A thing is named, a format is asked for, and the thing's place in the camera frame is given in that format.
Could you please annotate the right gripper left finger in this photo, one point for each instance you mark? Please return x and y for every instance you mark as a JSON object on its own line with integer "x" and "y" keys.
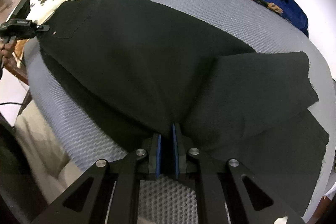
{"x": 155, "y": 157}

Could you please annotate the left hand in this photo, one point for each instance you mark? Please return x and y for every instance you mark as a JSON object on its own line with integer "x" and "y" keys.
{"x": 7, "y": 49}

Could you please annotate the black pants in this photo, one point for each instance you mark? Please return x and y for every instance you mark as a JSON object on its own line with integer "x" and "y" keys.
{"x": 137, "y": 67}

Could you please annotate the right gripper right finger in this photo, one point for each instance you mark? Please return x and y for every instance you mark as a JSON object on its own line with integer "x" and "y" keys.
{"x": 179, "y": 152}

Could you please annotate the grey mesh mattress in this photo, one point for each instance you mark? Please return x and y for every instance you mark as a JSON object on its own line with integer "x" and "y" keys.
{"x": 255, "y": 25}

